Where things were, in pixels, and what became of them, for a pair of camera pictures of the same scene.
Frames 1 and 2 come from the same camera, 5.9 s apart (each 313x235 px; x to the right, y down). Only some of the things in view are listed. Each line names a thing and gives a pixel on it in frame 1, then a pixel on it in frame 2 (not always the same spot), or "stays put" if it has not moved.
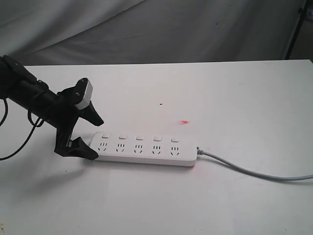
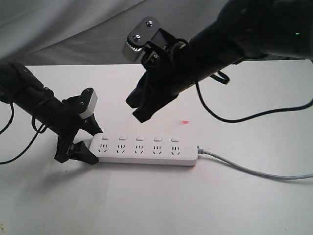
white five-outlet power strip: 144,149 stays put
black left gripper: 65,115 → 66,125
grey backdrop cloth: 76,32 stays put
